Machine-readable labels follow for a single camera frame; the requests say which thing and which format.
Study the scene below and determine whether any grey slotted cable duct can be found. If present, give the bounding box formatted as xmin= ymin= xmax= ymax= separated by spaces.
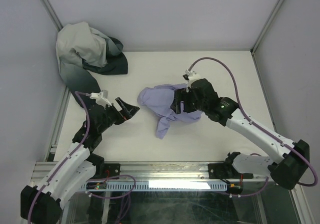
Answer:
xmin=80 ymin=180 xmax=227 ymax=192

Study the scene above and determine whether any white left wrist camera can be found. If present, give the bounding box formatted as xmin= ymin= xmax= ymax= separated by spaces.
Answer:
xmin=89 ymin=90 xmax=113 ymax=108

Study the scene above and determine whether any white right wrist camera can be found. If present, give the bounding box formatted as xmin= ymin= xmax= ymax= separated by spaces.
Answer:
xmin=183 ymin=70 xmax=201 ymax=92

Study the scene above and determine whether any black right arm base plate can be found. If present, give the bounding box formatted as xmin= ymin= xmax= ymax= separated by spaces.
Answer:
xmin=207 ymin=163 xmax=254 ymax=179

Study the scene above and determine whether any aluminium left corner post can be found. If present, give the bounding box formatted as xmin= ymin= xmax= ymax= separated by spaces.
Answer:
xmin=40 ymin=0 xmax=63 ymax=32

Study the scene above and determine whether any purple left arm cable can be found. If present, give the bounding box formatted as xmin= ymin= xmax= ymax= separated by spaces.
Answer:
xmin=24 ymin=91 xmax=138 ymax=224

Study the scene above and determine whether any aluminium right corner post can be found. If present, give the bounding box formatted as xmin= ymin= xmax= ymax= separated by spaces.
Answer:
xmin=250 ymin=0 xmax=286 ymax=56

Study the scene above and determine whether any lavender purple jacket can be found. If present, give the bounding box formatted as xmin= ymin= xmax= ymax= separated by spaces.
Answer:
xmin=137 ymin=83 xmax=202 ymax=139

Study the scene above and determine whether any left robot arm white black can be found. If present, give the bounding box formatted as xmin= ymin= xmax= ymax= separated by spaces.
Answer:
xmin=20 ymin=90 xmax=140 ymax=223

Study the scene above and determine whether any aluminium corner post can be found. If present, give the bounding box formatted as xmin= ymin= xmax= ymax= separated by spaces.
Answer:
xmin=40 ymin=0 xmax=63 ymax=32
xmin=250 ymin=0 xmax=286 ymax=56

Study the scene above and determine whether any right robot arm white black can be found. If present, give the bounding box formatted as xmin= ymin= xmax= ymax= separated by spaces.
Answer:
xmin=94 ymin=107 xmax=294 ymax=163

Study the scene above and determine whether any grey and dark green jacket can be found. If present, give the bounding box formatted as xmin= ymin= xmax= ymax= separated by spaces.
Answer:
xmin=55 ymin=22 xmax=129 ymax=105

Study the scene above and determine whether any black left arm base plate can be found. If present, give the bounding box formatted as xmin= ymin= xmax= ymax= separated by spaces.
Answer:
xmin=94 ymin=163 xmax=121 ymax=179

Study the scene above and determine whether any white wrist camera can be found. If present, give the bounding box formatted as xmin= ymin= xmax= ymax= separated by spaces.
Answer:
xmin=183 ymin=70 xmax=201 ymax=92
xmin=89 ymin=90 xmax=113 ymax=108

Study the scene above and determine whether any aluminium mounting rail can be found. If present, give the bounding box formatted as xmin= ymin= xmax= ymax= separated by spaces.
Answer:
xmin=31 ymin=161 xmax=266 ymax=182

